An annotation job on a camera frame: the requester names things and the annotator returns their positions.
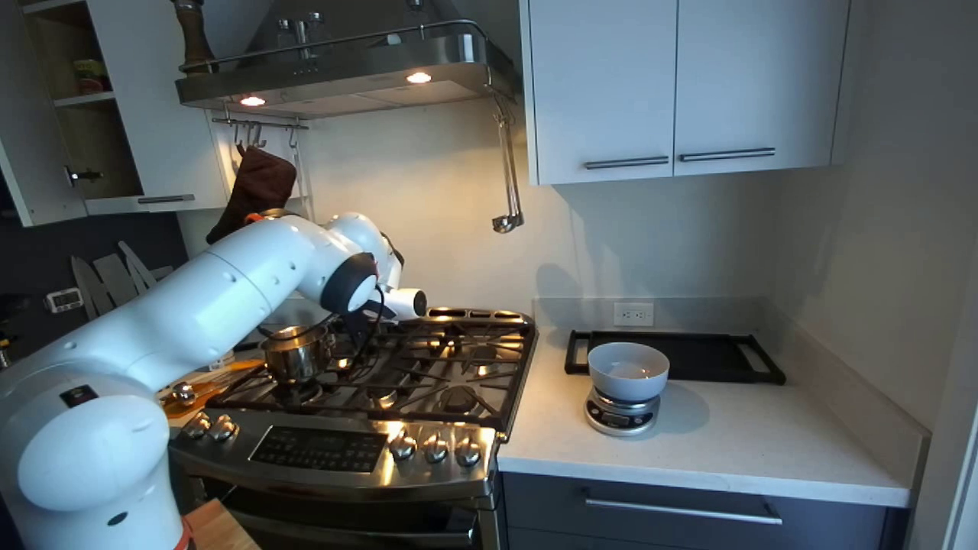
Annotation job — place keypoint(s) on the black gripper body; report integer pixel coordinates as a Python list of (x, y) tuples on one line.
[(356, 336)]

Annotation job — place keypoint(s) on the silver steel pot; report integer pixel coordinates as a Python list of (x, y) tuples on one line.
[(293, 356)]

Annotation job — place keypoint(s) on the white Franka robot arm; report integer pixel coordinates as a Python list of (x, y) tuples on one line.
[(202, 294)]

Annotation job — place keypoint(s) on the stainless steel gas range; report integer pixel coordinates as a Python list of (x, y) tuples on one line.
[(408, 409)]

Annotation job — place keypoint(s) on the silver range knob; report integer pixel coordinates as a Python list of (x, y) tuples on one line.
[(406, 448), (196, 425), (469, 455), (434, 450), (225, 428)]

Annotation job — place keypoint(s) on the silver hanging ladle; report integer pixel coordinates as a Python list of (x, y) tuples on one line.
[(508, 163)]

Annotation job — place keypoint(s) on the wooden robot mounting board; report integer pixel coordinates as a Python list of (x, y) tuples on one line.
[(219, 528)]

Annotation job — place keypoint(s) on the grey base drawer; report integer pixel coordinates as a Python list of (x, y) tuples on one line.
[(550, 522)]

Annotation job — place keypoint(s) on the white bowl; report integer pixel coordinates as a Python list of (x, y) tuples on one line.
[(628, 368)]

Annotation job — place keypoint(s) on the round kitchen scale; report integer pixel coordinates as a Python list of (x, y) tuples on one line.
[(617, 414)]

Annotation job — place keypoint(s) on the stainless steel range hood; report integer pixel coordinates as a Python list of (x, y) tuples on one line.
[(356, 58)]

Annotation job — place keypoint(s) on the open white shelf cabinet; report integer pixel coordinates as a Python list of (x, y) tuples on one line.
[(155, 102)]

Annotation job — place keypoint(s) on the brown wooden pepper mill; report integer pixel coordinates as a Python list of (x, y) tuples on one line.
[(193, 31)]

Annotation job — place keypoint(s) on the black tray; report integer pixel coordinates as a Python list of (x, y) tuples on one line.
[(714, 356)]

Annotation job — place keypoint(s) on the wall-mounted kitchen knives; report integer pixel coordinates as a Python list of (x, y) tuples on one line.
[(108, 278)]

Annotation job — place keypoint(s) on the white wall outlet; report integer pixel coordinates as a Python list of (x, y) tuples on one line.
[(635, 312)]

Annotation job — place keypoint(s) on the white wall cabinet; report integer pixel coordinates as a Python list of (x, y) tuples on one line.
[(691, 82)]

